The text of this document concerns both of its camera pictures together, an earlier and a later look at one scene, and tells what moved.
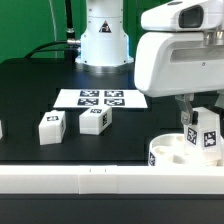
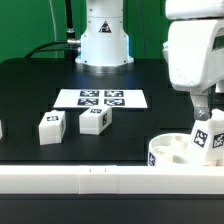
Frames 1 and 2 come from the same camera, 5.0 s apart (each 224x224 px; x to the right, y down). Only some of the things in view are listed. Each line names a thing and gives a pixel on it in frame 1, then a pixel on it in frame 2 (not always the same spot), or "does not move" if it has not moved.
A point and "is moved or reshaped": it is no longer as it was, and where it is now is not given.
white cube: (95, 120) does not move
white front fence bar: (111, 180) does not move
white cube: (202, 141) is moved or reshaped
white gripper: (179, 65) to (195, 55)
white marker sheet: (93, 98) does not move
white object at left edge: (1, 130) does not move
